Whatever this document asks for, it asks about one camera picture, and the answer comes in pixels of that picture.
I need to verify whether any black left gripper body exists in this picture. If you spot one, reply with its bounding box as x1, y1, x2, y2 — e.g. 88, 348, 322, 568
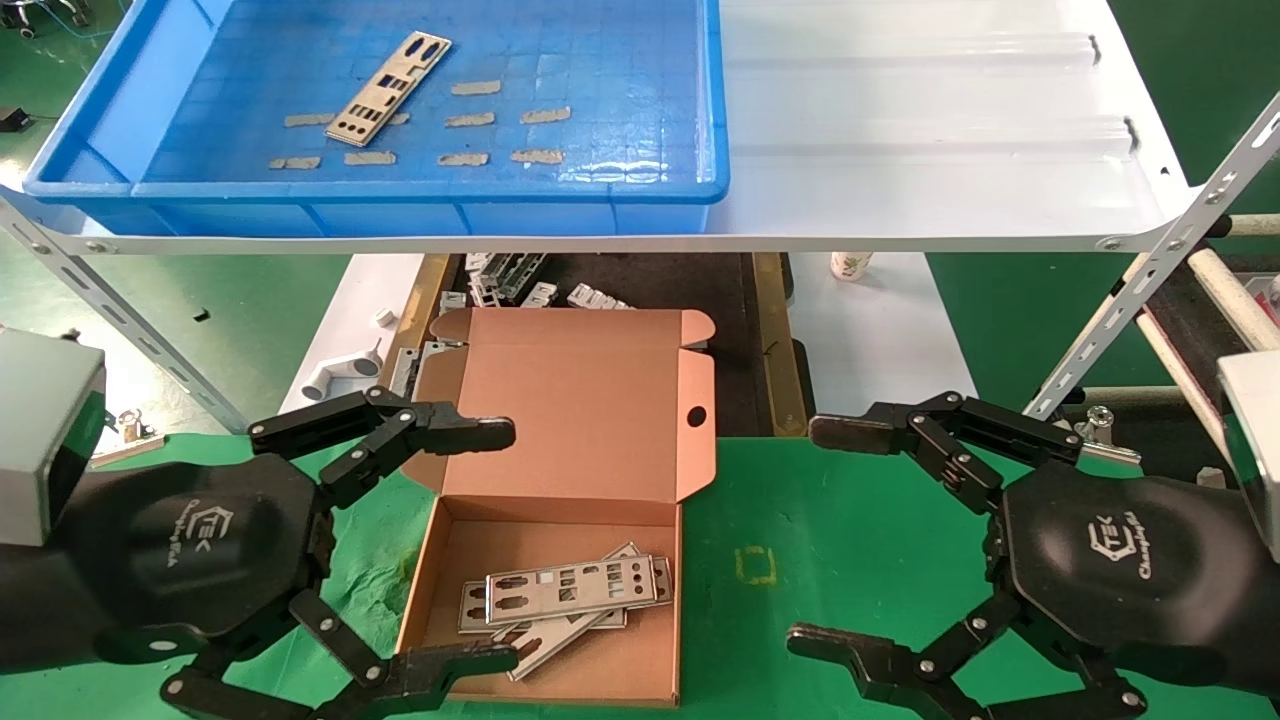
0, 452, 336, 673

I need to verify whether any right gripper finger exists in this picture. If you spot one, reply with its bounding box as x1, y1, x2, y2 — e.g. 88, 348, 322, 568
808, 390, 1084, 513
786, 595, 1149, 720

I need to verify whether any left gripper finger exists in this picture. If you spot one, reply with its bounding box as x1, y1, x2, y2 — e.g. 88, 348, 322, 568
160, 588, 519, 720
247, 386, 517, 511

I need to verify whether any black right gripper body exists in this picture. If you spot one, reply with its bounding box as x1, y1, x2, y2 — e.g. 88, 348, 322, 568
995, 462, 1280, 693

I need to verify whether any silver IO shield plate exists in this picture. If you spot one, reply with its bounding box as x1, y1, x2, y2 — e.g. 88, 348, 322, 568
485, 555, 661, 627
458, 580, 628, 635
326, 31, 453, 148
505, 542, 674, 683

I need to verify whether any brown cardboard box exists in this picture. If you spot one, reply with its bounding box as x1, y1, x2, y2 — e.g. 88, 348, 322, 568
395, 307, 719, 708

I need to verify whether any blue plastic tray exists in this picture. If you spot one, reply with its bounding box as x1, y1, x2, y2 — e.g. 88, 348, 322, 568
22, 0, 729, 238

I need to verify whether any white table board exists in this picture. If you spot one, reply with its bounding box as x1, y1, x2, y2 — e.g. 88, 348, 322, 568
278, 252, 991, 438

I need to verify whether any silver binder clip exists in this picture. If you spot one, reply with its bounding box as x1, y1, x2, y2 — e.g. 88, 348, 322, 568
90, 408, 166, 469
1065, 405, 1143, 467

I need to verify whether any white pipe fitting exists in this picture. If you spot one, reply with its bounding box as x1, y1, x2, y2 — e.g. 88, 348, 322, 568
300, 338, 384, 403

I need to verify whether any pile of metal brackets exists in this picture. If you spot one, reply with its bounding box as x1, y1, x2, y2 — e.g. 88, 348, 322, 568
463, 252, 549, 307

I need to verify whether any black bin with brass rails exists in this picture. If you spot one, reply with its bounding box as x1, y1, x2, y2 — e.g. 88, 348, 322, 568
383, 252, 811, 438

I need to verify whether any perforated steel shelf strut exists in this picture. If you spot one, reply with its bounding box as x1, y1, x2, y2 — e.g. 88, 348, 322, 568
1022, 92, 1280, 421
0, 195, 249, 433

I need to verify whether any white metal shelf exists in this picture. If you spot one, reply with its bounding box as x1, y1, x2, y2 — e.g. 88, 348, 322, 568
0, 0, 1196, 256

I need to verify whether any wheeled chair base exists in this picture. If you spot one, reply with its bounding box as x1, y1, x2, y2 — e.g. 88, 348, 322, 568
0, 0, 93, 39

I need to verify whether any long metal bracket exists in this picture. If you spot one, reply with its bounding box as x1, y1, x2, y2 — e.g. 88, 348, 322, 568
388, 340, 451, 399

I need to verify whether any ribbed metal bracket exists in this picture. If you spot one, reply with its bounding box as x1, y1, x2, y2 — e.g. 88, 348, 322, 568
566, 283, 633, 311

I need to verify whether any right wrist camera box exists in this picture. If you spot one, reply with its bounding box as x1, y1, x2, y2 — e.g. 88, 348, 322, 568
1218, 350, 1280, 561

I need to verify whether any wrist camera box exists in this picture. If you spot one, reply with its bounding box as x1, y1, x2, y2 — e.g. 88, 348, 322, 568
1218, 350, 1280, 561
0, 330, 106, 546

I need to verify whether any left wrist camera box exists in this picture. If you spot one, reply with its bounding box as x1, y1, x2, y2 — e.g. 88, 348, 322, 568
0, 330, 106, 546

